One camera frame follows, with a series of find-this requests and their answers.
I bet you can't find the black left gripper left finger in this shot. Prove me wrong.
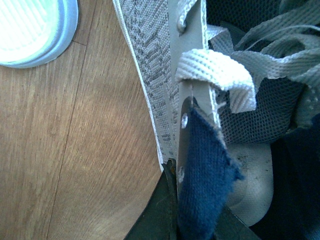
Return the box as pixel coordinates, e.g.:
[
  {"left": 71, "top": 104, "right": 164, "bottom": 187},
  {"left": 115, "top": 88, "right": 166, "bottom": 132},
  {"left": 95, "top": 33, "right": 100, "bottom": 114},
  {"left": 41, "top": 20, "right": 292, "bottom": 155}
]
[{"left": 125, "top": 159, "right": 179, "bottom": 240}]

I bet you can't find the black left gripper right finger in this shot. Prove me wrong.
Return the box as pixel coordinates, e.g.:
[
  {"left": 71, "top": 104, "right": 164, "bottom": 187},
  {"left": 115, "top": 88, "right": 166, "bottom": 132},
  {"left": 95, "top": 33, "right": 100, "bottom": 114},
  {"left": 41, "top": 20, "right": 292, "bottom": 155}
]
[{"left": 213, "top": 206, "right": 260, "bottom": 240}]

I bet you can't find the grey knit sneaker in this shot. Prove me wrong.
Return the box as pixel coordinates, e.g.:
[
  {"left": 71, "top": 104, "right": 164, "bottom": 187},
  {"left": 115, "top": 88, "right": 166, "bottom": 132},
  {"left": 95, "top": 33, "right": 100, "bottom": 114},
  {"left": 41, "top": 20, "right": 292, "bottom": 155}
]
[{"left": 113, "top": 0, "right": 320, "bottom": 240}]

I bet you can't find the light blue slipper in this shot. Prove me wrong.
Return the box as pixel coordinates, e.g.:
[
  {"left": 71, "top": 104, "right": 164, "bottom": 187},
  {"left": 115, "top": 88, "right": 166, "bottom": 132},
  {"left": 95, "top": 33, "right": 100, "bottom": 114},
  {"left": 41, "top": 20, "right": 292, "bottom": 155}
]
[{"left": 0, "top": 0, "right": 79, "bottom": 69}]

